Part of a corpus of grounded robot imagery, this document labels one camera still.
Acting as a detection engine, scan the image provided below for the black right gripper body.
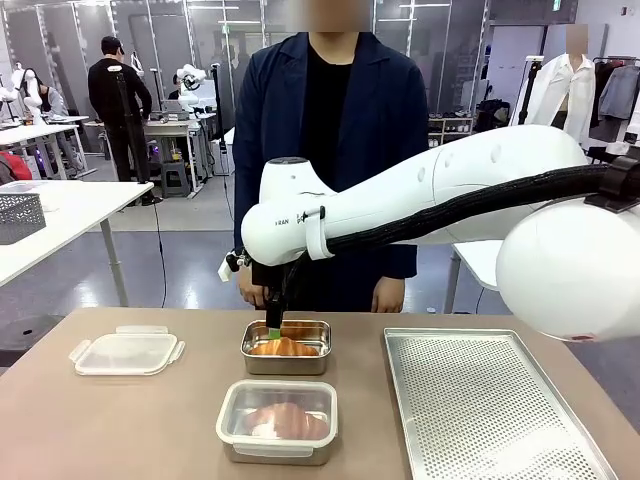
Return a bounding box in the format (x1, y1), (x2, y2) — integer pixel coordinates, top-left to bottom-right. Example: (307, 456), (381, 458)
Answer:
(251, 254), (302, 305)

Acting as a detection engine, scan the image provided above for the golden croissant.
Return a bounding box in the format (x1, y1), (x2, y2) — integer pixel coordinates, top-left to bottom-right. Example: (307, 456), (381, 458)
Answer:
(248, 335), (320, 358)
(243, 401), (331, 442)

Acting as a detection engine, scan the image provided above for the clear plastic clip lid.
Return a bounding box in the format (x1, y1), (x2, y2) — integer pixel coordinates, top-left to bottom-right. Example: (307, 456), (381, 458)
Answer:
(215, 378), (340, 457)
(68, 324), (187, 377)

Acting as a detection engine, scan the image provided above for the steel rectangular container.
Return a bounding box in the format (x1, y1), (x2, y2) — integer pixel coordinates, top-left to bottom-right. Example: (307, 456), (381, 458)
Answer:
(219, 382), (337, 467)
(240, 319), (333, 376)

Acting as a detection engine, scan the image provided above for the person's right hand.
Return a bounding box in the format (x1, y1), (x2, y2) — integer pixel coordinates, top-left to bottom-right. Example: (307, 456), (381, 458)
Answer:
(238, 264), (271, 306)

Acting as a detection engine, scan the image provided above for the person's left hand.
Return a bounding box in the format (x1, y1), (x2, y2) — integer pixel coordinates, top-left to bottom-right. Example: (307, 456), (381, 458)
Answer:
(371, 276), (406, 315)

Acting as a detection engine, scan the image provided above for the grey plastic stool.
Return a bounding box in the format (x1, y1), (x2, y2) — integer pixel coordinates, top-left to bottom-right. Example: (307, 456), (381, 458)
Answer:
(159, 160), (194, 200)

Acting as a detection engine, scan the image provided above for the background workbench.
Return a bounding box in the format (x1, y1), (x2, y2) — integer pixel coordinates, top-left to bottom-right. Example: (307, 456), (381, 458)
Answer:
(83, 112), (221, 197)

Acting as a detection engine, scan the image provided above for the person in navy jacket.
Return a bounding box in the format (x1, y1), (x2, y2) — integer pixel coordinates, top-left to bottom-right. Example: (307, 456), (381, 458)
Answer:
(232, 0), (430, 315)

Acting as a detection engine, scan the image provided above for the white table with basket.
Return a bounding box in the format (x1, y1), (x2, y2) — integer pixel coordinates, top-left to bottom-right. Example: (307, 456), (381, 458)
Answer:
(0, 179), (155, 309)

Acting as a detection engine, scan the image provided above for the large white side table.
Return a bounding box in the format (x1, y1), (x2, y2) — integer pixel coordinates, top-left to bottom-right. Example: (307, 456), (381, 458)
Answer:
(443, 239), (507, 315)

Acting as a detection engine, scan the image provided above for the thin black tripod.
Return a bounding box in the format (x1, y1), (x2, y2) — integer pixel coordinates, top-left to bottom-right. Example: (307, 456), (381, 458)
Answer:
(114, 72), (154, 184)

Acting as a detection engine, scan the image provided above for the perforated metal baking tray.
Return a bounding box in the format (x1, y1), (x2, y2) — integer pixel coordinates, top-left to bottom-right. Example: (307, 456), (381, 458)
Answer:
(383, 327), (620, 480)

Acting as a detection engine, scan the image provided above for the white shoe rack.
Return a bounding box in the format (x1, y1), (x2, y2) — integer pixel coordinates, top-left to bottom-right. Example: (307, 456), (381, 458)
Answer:
(427, 112), (476, 149)

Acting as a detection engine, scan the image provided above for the grey mesh basket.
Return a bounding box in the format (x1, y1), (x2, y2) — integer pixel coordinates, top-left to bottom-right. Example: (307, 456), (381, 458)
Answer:
(0, 192), (48, 246)

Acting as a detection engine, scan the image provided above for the black backpack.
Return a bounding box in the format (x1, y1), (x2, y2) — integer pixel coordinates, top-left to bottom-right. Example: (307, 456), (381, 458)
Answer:
(476, 98), (512, 133)

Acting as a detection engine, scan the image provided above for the white background desk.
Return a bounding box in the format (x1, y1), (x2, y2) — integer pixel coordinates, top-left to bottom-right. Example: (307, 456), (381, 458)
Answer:
(0, 115), (97, 180)

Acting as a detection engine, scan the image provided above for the red object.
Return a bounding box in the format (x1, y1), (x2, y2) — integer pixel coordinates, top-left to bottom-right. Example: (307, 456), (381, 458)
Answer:
(0, 151), (34, 185)

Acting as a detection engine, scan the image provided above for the seated person grey hoodie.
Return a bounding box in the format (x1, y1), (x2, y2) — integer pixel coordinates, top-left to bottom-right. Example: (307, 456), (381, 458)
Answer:
(19, 67), (70, 124)

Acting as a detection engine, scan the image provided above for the small white background robot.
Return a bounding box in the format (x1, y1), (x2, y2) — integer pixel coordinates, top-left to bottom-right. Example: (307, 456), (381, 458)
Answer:
(0, 62), (42, 126)

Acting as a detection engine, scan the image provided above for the black stand with phone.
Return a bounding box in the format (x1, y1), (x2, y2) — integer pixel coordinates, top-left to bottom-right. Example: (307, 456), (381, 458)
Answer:
(517, 56), (545, 126)

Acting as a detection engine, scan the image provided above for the clothes rack with garments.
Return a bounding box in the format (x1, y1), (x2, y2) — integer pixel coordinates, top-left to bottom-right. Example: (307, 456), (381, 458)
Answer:
(591, 56), (640, 144)

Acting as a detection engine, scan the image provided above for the right arm white wrist camera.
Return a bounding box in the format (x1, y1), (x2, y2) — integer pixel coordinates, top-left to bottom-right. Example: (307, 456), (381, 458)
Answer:
(217, 248), (251, 282)

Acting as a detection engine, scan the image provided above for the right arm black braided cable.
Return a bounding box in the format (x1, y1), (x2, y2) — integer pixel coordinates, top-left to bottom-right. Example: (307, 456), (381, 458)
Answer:
(279, 162), (640, 301)

